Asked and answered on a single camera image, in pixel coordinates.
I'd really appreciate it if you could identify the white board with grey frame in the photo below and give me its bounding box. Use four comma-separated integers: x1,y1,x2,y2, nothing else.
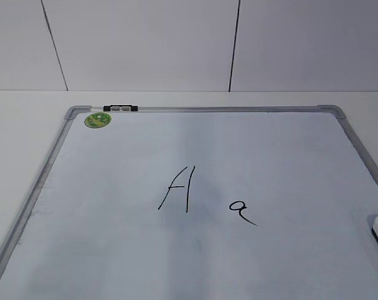
0,105,378,299

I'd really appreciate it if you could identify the black and grey frame clip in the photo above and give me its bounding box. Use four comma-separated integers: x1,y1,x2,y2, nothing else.
103,105,138,112

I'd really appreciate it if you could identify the round green magnet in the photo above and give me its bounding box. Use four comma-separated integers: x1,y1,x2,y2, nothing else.
84,112,112,129

